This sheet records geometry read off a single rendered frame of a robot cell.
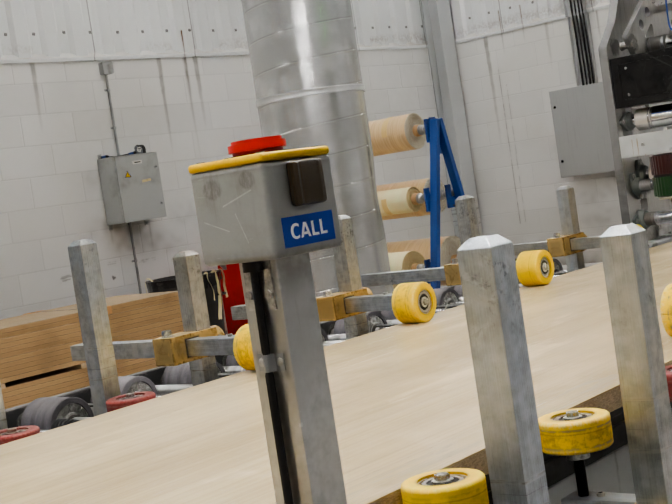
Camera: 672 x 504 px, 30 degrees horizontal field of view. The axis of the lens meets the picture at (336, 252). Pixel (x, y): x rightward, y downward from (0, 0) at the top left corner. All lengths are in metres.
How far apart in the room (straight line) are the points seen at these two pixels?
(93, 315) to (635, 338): 1.10
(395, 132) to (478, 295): 7.58
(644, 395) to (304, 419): 0.52
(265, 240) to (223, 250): 0.04
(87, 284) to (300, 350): 1.30
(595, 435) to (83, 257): 1.04
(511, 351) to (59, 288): 8.39
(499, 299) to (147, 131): 8.99
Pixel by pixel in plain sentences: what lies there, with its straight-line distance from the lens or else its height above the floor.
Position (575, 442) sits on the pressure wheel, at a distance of 1.36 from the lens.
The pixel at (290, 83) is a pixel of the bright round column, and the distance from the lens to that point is 5.39.
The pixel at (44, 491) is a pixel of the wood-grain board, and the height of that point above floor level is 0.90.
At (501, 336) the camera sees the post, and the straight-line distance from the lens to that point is 1.05.
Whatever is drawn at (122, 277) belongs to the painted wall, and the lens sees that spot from 9.70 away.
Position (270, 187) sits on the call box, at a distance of 0.81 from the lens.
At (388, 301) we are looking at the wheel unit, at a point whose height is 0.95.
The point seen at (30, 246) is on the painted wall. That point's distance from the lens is 9.26.
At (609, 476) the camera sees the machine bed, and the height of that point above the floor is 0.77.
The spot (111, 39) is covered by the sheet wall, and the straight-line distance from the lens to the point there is 9.94.
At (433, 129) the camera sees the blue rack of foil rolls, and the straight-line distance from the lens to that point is 8.49.
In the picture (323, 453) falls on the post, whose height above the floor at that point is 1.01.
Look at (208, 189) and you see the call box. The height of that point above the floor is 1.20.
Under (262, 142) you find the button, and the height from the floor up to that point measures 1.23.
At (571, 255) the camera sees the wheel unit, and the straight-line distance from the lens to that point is 3.41.
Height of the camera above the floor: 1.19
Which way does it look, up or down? 3 degrees down
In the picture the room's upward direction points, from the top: 9 degrees counter-clockwise
